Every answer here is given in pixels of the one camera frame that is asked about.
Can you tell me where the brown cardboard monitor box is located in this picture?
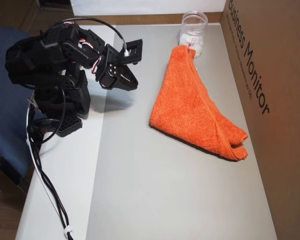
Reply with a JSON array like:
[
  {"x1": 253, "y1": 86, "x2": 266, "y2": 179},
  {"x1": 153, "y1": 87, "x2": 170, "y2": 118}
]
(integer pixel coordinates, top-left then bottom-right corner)
[{"x1": 221, "y1": 0, "x2": 300, "y2": 240}]

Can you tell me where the orange terry towel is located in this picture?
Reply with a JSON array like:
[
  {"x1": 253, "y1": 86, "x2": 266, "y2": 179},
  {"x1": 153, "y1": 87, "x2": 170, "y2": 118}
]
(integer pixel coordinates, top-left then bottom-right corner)
[{"x1": 149, "y1": 44, "x2": 249, "y2": 161}]

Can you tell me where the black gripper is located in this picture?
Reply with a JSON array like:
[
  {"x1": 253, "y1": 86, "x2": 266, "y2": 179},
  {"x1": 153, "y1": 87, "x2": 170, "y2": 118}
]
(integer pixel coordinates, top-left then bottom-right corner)
[{"x1": 94, "y1": 44, "x2": 140, "y2": 91}]

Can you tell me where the black table clamp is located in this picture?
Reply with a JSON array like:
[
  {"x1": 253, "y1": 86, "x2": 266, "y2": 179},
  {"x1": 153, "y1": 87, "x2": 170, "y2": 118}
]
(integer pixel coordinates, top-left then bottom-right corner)
[{"x1": 27, "y1": 117, "x2": 62, "y2": 146}]

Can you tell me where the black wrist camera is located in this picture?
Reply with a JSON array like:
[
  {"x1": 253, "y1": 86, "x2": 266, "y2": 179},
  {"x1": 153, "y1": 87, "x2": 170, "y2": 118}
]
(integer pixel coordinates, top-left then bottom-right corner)
[{"x1": 119, "y1": 38, "x2": 144, "y2": 66}]

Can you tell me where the brown cardboard strip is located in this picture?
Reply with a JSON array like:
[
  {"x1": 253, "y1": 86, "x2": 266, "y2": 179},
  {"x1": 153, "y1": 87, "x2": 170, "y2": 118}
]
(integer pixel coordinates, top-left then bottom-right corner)
[{"x1": 73, "y1": 11, "x2": 227, "y2": 26}]

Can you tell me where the blue office chair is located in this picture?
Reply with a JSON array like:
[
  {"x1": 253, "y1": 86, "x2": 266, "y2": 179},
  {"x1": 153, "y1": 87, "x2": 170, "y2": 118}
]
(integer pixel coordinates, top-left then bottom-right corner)
[{"x1": 0, "y1": 26, "x2": 45, "y2": 194}]

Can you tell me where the clear jar with white cubes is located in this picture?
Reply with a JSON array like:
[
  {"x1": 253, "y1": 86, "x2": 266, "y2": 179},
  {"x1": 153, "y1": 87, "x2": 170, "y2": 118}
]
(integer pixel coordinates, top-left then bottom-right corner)
[{"x1": 177, "y1": 10, "x2": 209, "y2": 60}]

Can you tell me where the black camera cable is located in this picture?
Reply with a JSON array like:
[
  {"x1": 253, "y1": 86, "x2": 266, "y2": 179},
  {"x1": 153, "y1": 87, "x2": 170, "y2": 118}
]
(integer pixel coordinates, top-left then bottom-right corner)
[{"x1": 62, "y1": 17, "x2": 128, "y2": 55}]

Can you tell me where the white cable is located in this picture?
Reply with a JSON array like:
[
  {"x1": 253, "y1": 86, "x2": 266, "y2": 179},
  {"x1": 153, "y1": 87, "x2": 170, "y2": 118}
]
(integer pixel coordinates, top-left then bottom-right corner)
[{"x1": 25, "y1": 104, "x2": 73, "y2": 238}]

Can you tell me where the grey table mat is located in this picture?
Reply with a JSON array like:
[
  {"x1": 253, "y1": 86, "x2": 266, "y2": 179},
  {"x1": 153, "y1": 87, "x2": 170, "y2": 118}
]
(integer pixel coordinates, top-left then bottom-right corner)
[{"x1": 85, "y1": 24, "x2": 278, "y2": 240}]

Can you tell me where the white cable tie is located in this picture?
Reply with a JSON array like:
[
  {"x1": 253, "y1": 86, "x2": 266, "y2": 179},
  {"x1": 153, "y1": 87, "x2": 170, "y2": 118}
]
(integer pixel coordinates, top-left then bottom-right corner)
[{"x1": 63, "y1": 226, "x2": 75, "y2": 238}]

